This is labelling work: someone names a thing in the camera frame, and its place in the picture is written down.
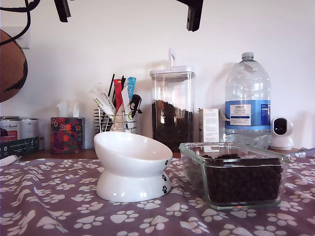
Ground brown cat food kibble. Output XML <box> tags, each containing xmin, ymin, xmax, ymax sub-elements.
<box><xmin>151</xmin><ymin>99</ymin><xmax>194</xmax><ymax>148</ymax></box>
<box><xmin>203</xmin><ymin>152</ymin><xmax>284</xmax><ymax>205</ymax></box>

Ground white tilted ceramic pet bowl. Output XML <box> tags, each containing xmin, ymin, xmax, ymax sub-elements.
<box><xmin>93</xmin><ymin>132</ymin><xmax>174</xmax><ymax>203</ymax></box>

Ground tall clear jar white lid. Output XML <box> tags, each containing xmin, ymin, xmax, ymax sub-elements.
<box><xmin>149</xmin><ymin>48</ymin><xmax>197</xmax><ymax>153</ymax></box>

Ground blue sachet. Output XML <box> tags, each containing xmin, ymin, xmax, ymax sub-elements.
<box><xmin>126</xmin><ymin>77</ymin><xmax>137</xmax><ymax>102</ymax></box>

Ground large clear water bottle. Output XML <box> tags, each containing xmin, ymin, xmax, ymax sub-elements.
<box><xmin>224</xmin><ymin>52</ymin><xmax>272</xmax><ymax>150</ymax></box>

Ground thin black straw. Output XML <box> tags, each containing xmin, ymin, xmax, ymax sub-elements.
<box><xmin>107</xmin><ymin>73</ymin><xmax>116</xmax><ymax>100</ymax></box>

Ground black hair clip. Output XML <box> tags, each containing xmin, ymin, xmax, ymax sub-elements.
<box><xmin>128</xmin><ymin>94</ymin><xmax>143</xmax><ymax>119</ymax></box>

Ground plain white sachet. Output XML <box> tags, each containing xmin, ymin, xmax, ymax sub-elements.
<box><xmin>120</xmin><ymin>85</ymin><xmax>131</xmax><ymax>118</ymax></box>

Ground red sachet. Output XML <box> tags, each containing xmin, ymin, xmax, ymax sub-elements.
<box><xmin>113</xmin><ymin>79</ymin><xmax>124</xmax><ymax>113</ymax></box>

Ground white sachet black print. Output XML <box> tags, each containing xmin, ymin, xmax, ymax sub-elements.
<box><xmin>94</xmin><ymin>83</ymin><xmax>116</xmax><ymax>115</ymax></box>

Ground small white cardboard carton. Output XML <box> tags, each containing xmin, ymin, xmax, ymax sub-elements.
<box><xmin>198</xmin><ymin>108</ymin><xmax>221</xmax><ymax>144</ymax></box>

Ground white sachet green print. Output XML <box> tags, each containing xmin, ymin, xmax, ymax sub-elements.
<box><xmin>89</xmin><ymin>89</ymin><xmax>116</xmax><ymax>122</ymax></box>

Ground clear glass rectangular container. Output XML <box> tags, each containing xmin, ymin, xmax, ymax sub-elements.
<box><xmin>179</xmin><ymin>142</ymin><xmax>290</xmax><ymax>210</ymax></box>

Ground white tissue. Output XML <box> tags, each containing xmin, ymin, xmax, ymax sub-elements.
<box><xmin>56</xmin><ymin>100</ymin><xmax>81</xmax><ymax>118</ymax></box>

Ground floral tissue box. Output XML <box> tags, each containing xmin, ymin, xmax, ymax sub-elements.
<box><xmin>50</xmin><ymin>117</ymin><xmax>86</xmax><ymax>155</ymax></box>

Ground brown cork globe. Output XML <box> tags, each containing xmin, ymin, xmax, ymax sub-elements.
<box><xmin>0</xmin><ymin>29</ymin><xmax>29</xmax><ymax>103</ymax></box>

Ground plain white tin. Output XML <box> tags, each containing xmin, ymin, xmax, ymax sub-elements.
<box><xmin>21</xmin><ymin>118</ymin><xmax>40</xmax><ymax>140</ymax></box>

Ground white tin red label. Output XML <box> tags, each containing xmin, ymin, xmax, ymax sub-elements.
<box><xmin>0</xmin><ymin>117</ymin><xmax>23</xmax><ymax>144</ymax></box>

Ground dark green flat box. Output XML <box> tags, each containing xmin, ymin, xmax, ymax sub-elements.
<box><xmin>0</xmin><ymin>136</ymin><xmax>40</xmax><ymax>160</ymax></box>

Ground white flat dish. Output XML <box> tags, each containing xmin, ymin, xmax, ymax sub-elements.
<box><xmin>0</xmin><ymin>154</ymin><xmax>23</xmax><ymax>168</ymax></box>

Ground purple paw-print cloth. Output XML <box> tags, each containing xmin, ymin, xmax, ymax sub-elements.
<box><xmin>0</xmin><ymin>149</ymin><xmax>315</xmax><ymax>236</ymax></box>

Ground chrome wire holder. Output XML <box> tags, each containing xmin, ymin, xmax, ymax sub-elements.
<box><xmin>94</xmin><ymin>108</ymin><xmax>137</xmax><ymax>135</ymax></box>

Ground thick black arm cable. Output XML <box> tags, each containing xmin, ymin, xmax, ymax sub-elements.
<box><xmin>0</xmin><ymin>0</ymin><xmax>35</xmax><ymax>46</ymax></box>

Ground white wall switch plate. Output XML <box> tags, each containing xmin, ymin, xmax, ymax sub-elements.
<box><xmin>13</xmin><ymin>26</ymin><xmax>32</xmax><ymax>50</ymax></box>

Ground small white round camera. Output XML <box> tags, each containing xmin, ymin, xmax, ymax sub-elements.
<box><xmin>270</xmin><ymin>117</ymin><xmax>295</xmax><ymax>151</ymax></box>

